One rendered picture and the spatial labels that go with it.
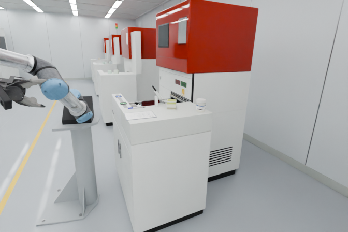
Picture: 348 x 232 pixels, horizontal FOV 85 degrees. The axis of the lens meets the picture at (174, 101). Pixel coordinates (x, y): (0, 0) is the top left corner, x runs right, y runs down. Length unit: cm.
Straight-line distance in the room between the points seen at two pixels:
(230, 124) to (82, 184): 153
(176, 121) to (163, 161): 31
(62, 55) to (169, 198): 860
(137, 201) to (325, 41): 239
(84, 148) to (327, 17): 270
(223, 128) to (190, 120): 75
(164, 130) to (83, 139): 76
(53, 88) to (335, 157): 264
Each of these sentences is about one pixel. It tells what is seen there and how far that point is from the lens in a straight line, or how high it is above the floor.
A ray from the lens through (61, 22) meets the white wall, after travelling 966.
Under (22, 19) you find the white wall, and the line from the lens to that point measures 984.
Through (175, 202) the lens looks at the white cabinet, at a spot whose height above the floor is 25.
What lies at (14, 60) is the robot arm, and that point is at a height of 135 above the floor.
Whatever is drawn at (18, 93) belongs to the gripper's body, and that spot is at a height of 122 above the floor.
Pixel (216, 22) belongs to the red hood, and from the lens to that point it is 183.
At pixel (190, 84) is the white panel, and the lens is 173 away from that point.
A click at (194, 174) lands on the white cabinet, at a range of 164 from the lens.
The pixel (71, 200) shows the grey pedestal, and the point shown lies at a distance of 225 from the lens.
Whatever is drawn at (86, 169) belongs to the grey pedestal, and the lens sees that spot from 193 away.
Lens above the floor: 142
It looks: 15 degrees down
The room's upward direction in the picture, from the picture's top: 1 degrees clockwise
